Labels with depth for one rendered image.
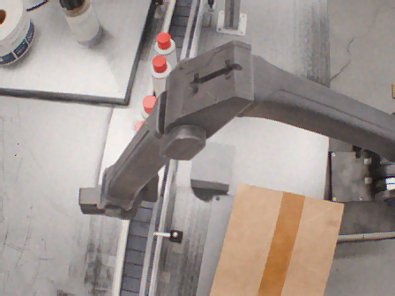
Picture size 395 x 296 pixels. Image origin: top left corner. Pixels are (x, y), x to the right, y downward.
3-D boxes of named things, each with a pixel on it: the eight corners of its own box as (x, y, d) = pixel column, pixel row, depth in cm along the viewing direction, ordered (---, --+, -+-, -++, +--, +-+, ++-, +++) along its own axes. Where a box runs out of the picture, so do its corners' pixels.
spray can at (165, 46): (161, 64, 132) (154, 28, 113) (180, 66, 132) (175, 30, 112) (158, 80, 131) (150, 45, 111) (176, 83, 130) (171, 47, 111)
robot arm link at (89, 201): (119, 212, 87) (122, 168, 90) (66, 209, 88) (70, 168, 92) (136, 228, 98) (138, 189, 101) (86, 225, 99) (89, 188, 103)
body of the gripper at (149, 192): (115, 166, 106) (106, 180, 99) (160, 173, 105) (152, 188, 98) (115, 191, 108) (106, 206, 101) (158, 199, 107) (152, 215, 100)
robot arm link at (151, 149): (218, 143, 55) (219, 63, 59) (170, 133, 53) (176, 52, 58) (123, 223, 92) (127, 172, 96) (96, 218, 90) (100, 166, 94)
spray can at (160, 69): (158, 85, 130) (150, 50, 111) (176, 87, 130) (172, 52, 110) (154, 103, 129) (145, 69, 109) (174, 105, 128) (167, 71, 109)
